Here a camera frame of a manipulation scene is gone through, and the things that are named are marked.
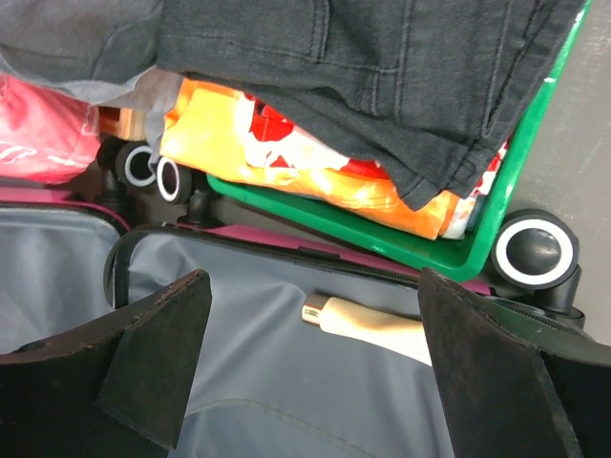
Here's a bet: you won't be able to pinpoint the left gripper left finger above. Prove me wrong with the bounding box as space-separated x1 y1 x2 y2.
1 269 212 457

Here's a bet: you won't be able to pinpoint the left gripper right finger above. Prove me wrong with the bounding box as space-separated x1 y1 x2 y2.
417 269 610 457

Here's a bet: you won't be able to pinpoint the pink hard-shell suitcase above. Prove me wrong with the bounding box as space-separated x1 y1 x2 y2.
0 137 591 458

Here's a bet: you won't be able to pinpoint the green plastic tray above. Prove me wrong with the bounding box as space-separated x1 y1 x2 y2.
208 1 591 281

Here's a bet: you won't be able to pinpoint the orange item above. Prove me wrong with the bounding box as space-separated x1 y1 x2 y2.
160 80 475 239

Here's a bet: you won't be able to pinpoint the white red floral garment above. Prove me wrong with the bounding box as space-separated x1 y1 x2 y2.
235 94 507 239

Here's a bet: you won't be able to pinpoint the black denim jeans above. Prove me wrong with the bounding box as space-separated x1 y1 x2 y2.
158 0 583 210

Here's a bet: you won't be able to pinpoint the coral patterned jacket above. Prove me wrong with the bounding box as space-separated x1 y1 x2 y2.
1 74 100 185

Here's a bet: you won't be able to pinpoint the wooden clothes rack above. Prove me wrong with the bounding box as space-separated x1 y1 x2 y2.
98 107 146 141

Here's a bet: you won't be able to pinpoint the grey hanging garment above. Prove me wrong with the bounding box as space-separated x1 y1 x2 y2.
1 1 182 150

